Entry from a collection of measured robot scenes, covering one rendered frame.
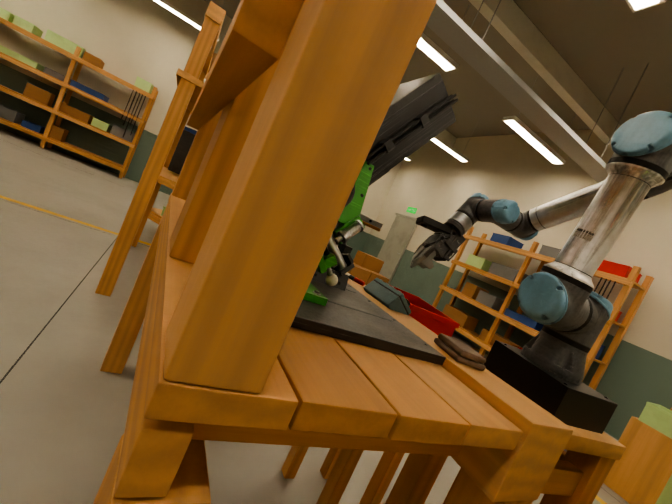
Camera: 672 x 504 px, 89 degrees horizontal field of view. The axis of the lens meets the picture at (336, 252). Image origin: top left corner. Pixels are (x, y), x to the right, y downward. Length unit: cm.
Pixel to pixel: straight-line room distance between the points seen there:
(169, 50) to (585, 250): 975
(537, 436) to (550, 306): 33
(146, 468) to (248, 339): 14
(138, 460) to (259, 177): 26
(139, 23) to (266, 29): 987
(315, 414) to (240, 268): 18
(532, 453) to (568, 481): 43
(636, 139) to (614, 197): 13
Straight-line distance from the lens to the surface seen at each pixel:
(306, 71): 30
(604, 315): 111
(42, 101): 971
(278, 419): 38
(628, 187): 102
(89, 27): 1031
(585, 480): 120
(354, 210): 103
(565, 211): 122
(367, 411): 43
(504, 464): 72
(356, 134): 32
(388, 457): 150
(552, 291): 94
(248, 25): 40
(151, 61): 1007
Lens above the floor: 106
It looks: 4 degrees down
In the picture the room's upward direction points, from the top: 24 degrees clockwise
